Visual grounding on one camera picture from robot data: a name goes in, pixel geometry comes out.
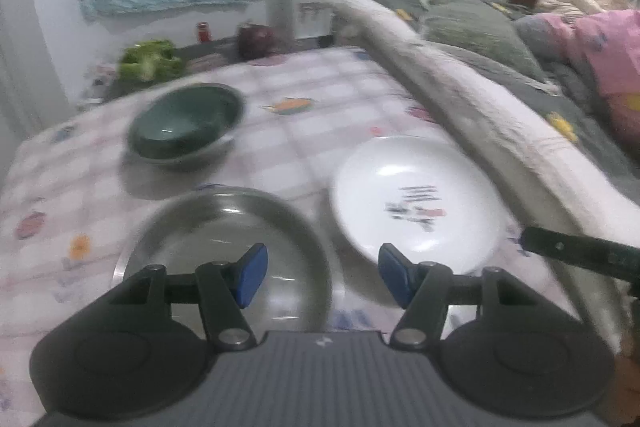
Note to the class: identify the small steel bowl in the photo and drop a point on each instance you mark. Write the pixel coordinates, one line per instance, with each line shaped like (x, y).
(185, 131)

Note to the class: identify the white curtain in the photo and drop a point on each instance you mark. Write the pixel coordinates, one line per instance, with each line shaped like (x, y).
(32, 97)

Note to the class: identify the green floral pillow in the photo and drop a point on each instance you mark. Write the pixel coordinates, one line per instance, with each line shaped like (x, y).
(476, 26)

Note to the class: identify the white printed plate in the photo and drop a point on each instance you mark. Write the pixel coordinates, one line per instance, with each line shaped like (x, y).
(421, 195)

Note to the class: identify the red bottle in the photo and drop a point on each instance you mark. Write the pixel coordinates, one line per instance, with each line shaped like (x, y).
(203, 33)

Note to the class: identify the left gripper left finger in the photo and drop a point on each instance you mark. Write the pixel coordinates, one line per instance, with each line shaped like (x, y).
(149, 341)

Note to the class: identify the green ceramic bowl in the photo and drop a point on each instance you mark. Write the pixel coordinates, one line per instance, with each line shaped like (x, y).
(185, 126)

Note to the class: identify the large steel bowl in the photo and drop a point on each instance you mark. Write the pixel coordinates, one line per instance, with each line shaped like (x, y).
(303, 282)

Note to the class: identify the green leafy lettuce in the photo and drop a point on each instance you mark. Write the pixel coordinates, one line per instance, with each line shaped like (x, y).
(150, 61)

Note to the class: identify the pink blanket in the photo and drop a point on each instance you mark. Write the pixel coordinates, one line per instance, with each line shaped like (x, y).
(607, 43)

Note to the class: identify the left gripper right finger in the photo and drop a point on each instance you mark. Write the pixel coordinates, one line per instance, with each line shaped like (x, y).
(495, 341)

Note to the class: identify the dark green bedspread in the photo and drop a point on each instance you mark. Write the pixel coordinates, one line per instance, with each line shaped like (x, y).
(567, 100)

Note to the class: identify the checkered floral tablecloth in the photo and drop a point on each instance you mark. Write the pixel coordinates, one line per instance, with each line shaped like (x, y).
(77, 193)

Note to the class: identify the purple cabbage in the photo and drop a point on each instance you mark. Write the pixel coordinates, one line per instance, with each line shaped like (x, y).
(255, 41)

